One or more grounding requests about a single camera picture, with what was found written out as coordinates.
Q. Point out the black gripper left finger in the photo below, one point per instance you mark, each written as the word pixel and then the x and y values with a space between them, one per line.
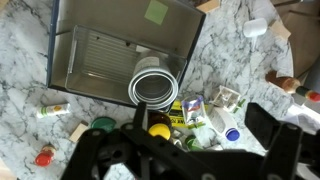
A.
pixel 140 115

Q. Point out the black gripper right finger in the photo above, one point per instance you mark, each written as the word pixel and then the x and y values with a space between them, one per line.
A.
pixel 263 123

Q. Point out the clear plastic container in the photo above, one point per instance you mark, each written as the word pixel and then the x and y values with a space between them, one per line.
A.
pixel 100 60

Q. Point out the navy blue shoe box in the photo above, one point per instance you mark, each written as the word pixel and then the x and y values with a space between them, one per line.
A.
pixel 126 16

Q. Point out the small clear plastic box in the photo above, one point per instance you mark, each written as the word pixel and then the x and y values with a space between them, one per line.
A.
pixel 226 97

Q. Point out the brown jar yellow lid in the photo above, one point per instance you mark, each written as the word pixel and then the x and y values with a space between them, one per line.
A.
pixel 159 130

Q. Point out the yellow packet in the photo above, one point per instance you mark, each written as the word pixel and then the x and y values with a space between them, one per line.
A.
pixel 176 116

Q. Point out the green round lid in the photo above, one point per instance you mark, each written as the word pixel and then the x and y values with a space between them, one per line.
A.
pixel 104 123

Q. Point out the white paper napkin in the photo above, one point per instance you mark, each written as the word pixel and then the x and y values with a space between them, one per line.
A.
pixel 301 116

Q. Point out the hot sauce bottle red cap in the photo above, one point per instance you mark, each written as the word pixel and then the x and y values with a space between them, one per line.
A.
pixel 290 85

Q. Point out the small foil sachet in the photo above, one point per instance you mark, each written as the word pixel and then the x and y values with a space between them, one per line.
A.
pixel 193 108

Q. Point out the green glass bottle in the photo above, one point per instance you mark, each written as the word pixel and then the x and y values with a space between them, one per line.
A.
pixel 191 141

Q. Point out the small wooden block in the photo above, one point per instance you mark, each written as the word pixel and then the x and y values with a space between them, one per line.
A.
pixel 78 131
pixel 208 5
pixel 280 30

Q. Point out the white green tube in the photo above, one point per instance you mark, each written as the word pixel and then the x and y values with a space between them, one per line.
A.
pixel 53 110

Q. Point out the small white cylinder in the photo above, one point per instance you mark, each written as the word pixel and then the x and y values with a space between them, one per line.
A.
pixel 255 27

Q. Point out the small jar red lid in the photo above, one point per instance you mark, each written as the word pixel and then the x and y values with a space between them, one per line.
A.
pixel 45 156

